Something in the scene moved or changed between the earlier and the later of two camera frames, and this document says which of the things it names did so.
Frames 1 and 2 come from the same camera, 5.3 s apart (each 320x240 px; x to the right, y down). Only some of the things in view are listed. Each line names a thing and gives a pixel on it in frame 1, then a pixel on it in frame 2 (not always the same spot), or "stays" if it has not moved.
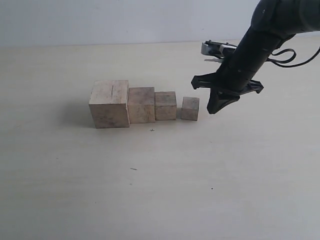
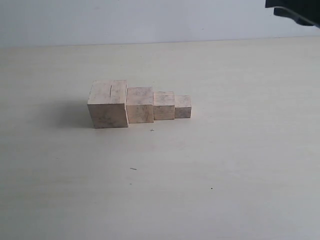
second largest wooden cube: x=141 y=105 stays
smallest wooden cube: x=190 y=108 -> x=182 y=106
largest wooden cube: x=108 y=103 stays
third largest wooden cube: x=165 y=105 stays
